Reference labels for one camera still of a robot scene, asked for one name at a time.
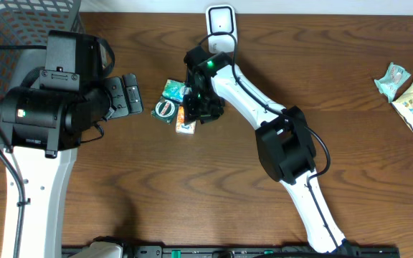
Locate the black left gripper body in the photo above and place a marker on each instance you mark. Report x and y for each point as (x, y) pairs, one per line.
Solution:
(119, 99)

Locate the teal small packet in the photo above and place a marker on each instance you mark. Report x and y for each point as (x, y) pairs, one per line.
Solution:
(394, 78)

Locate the grey plastic mesh basket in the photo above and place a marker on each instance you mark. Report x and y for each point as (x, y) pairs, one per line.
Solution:
(24, 30)

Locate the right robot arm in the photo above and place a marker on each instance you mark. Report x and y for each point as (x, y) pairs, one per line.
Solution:
(285, 143)

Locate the teal tissue pack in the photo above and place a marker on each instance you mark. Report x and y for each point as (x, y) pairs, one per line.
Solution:
(175, 90)

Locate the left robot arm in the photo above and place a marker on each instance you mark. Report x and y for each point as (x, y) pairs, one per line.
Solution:
(41, 125)

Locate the white barcode scanner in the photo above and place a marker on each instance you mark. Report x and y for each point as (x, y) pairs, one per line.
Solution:
(221, 18)

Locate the orange small box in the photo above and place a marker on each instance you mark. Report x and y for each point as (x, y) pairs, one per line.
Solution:
(182, 126)

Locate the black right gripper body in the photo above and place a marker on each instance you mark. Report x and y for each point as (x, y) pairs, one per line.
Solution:
(202, 104)

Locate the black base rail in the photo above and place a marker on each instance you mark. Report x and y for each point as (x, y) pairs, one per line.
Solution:
(242, 252)

